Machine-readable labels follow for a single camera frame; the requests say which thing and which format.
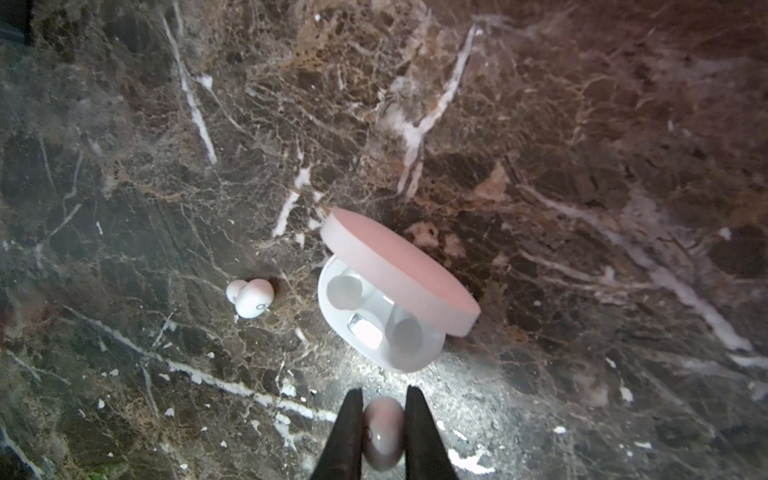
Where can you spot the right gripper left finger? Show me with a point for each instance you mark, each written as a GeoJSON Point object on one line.
{"type": "Point", "coordinates": [341, 456]}

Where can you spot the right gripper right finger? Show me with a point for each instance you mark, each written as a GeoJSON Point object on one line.
{"type": "Point", "coordinates": [425, 455]}

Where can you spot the white earbud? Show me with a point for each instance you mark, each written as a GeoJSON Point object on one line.
{"type": "Point", "coordinates": [250, 298]}
{"type": "Point", "coordinates": [383, 443]}

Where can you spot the white earbud charging case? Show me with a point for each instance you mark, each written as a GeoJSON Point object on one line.
{"type": "Point", "coordinates": [386, 298]}

